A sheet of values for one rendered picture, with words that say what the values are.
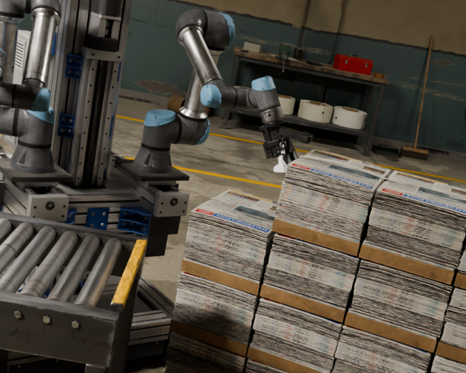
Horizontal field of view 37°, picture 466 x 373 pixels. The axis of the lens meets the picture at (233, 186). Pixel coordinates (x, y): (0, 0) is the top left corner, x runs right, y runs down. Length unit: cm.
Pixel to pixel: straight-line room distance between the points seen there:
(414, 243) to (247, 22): 680
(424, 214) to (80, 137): 130
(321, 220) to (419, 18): 696
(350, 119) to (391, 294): 618
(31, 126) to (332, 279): 114
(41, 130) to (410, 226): 127
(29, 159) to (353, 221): 113
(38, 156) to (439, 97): 720
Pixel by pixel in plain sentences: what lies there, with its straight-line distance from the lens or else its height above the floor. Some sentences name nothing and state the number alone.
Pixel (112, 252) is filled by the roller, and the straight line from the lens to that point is 198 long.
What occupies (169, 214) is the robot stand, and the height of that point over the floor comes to 69.
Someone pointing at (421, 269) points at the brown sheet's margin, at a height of 86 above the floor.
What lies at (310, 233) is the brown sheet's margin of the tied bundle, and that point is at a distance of 224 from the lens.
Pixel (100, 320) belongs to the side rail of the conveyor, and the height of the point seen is 80.
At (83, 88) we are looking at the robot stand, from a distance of 266.
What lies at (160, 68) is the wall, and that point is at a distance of 888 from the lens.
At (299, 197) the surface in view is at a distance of 222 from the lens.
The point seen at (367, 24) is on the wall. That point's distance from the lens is 892.
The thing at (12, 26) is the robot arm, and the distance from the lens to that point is 249.
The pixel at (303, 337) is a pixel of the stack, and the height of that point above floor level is 52.
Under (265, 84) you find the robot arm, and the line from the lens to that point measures 236.
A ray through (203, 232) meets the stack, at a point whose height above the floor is 76.
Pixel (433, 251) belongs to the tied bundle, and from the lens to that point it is 219.
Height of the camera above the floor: 155
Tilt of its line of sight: 15 degrees down
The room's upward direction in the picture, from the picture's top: 11 degrees clockwise
